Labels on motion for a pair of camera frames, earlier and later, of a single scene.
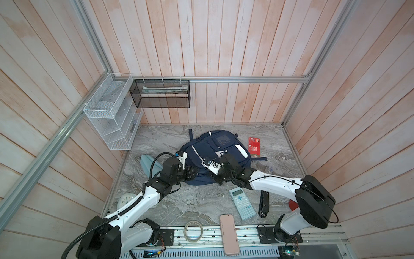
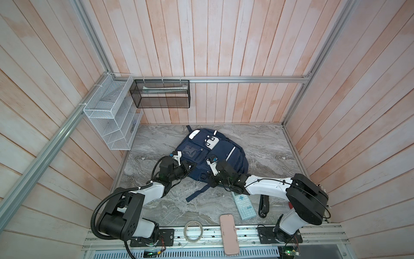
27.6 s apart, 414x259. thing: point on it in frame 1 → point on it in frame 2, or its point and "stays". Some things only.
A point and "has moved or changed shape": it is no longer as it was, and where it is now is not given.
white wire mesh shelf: x=113 y=110 stays
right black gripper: x=217 y=179 → x=212 y=182
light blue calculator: x=243 y=206 stays
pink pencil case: x=229 y=240 stays
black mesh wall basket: x=161 y=93 stays
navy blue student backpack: x=212 y=144 has moved or changed shape
